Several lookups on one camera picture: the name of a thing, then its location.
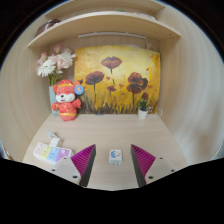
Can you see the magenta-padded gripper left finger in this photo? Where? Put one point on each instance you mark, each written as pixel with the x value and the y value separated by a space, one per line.
pixel 66 168

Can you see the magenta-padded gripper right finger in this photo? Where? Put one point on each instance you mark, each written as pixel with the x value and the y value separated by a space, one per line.
pixel 158 168

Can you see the white adapter block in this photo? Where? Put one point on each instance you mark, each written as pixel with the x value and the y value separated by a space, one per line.
pixel 56 142

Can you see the white power plug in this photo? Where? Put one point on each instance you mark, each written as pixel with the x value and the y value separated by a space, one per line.
pixel 51 134

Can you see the small potted plant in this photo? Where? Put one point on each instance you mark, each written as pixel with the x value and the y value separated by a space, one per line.
pixel 142 114

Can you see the red plush toy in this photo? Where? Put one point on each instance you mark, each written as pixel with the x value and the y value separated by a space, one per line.
pixel 67 106

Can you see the pale blue vase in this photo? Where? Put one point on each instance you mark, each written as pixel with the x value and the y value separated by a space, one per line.
pixel 52 98

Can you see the pink and white flower bouquet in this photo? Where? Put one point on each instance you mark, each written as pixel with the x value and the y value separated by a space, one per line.
pixel 46 68

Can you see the yellow poppy flower painting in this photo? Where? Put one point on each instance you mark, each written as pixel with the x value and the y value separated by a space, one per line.
pixel 126 63

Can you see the wooden shelf unit with items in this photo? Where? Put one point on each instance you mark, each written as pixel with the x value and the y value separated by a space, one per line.
pixel 106 23

